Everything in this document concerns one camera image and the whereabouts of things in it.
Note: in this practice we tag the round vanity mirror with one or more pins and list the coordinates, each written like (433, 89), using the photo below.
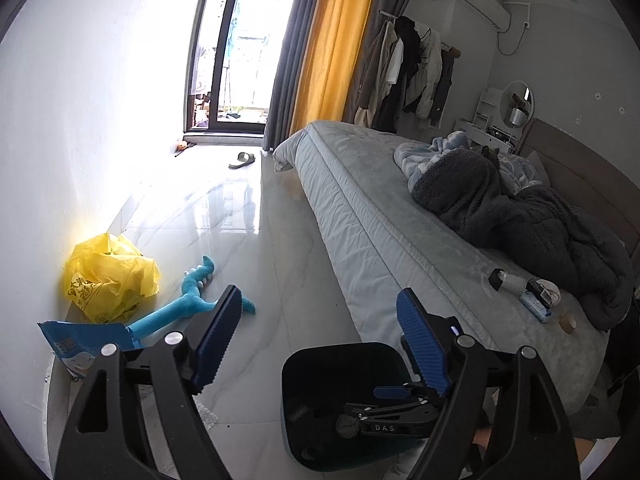
(517, 104)

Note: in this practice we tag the clear plastic wrap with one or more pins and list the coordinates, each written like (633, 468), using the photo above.
(207, 416)

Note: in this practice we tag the yellow curtain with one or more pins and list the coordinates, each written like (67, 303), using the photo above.
(330, 60)

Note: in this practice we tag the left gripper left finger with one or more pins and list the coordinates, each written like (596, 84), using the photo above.
(214, 340)

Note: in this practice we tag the grey curtain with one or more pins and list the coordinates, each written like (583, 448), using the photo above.
(286, 81)

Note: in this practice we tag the blue plush dinosaur toy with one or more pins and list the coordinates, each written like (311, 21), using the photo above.
(189, 303)

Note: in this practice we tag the grey slipper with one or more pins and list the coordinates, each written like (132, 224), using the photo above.
(243, 159)

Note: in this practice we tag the beige upholstered headboard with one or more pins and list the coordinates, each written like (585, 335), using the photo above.
(586, 180)

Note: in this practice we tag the black trash bin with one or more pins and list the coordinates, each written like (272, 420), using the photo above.
(317, 383)

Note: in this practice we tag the dark grey fleece blanket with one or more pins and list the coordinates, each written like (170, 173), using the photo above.
(535, 228)

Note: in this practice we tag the small black white box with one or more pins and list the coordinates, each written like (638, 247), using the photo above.
(540, 292)

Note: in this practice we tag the blue tissue pack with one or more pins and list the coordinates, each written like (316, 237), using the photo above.
(536, 307)

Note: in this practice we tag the clothes rack with garments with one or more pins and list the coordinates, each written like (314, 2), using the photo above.
(409, 72)

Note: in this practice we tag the blue snack bag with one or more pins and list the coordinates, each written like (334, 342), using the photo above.
(76, 345)

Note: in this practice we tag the black framed window door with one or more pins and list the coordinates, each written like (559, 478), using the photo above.
(234, 54)

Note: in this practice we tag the white dressing table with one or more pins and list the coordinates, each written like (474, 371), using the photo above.
(486, 127)

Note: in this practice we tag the cardboard tape roll core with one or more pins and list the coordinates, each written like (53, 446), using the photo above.
(567, 323)

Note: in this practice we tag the yellow plastic bag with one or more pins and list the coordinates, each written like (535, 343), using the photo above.
(107, 277)

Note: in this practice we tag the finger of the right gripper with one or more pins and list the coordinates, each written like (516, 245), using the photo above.
(405, 391)

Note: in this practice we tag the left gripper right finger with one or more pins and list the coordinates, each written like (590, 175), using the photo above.
(427, 339)

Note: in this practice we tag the orange floor object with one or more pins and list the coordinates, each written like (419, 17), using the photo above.
(182, 147)

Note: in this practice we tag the white air conditioner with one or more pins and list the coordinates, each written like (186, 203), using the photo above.
(494, 11)

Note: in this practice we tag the grey bed mattress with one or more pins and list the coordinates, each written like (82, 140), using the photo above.
(380, 241)

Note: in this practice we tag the clear plastic bottle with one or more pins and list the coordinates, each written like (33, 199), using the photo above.
(500, 280)

